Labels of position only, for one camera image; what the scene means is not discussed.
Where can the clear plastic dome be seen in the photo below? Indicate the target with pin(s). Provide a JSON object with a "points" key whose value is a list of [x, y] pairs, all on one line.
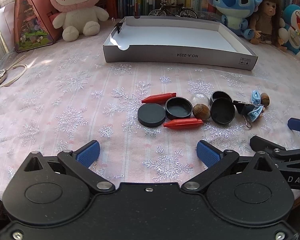
{"points": [[199, 98]]}

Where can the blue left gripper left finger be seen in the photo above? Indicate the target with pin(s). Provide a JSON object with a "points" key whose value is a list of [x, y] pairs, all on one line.
{"points": [[87, 154]]}

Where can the red crayon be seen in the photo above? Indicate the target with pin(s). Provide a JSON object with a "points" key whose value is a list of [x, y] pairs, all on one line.
{"points": [[158, 98], [179, 124]]}

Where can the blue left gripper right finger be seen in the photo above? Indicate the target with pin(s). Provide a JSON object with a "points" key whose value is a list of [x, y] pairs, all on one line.
{"points": [[208, 154]]}

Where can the pink hooded bunny plush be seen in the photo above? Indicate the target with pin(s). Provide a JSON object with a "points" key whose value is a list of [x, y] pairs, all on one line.
{"points": [[78, 17]]}

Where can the pink snowflake tablecloth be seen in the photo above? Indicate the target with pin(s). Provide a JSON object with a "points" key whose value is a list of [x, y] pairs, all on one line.
{"points": [[69, 96]]}

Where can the white cardboard box tray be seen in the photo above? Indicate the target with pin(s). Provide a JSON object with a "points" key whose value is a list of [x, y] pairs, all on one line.
{"points": [[178, 40]]}

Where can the blue Doraemon plush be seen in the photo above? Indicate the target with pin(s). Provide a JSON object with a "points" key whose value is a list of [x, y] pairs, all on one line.
{"points": [[289, 30]]}

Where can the blue Stitch plush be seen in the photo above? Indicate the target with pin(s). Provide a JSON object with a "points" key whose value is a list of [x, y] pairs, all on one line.
{"points": [[235, 14]]}

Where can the small black round cap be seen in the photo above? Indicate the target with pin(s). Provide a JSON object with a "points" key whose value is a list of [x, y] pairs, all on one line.
{"points": [[219, 94]]}

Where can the brown acorn nut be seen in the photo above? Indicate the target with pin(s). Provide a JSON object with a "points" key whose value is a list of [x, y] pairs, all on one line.
{"points": [[265, 100]]}

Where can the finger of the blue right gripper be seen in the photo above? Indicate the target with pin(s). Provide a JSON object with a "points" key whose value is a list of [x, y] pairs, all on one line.
{"points": [[294, 124]]}

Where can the brown walnut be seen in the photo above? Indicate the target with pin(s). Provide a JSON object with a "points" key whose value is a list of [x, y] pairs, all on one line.
{"points": [[201, 111]]}

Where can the black round disc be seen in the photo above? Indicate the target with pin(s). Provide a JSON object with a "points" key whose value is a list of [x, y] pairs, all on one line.
{"points": [[151, 115]]}

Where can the black miniature bicycle model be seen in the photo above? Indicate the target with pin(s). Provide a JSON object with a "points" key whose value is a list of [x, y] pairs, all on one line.
{"points": [[175, 10]]}

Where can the black binder clip on tray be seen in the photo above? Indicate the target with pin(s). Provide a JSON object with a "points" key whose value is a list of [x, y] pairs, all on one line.
{"points": [[118, 25]]}

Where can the pink triangular house box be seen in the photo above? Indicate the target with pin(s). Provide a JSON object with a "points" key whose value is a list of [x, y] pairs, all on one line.
{"points": [[33, 24]]}

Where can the silver keychain with cord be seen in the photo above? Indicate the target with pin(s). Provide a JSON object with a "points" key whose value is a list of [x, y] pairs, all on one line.
{"points": [[14, 65]]}

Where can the light blue hair clip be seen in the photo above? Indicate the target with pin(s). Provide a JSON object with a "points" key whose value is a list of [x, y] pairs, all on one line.
{"points": [[255, 113], [255, 97]]}

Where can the large black round lid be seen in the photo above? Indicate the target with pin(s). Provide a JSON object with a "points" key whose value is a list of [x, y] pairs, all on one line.
{"points": [[222, 111]]}

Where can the black binder clip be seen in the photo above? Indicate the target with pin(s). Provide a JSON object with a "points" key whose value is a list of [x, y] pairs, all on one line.
{"points": [[247, 111], [118, 25]]}

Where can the brown haired baby doll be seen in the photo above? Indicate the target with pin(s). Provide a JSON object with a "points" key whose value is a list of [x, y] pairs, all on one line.
{"points": [[266, 23]]}

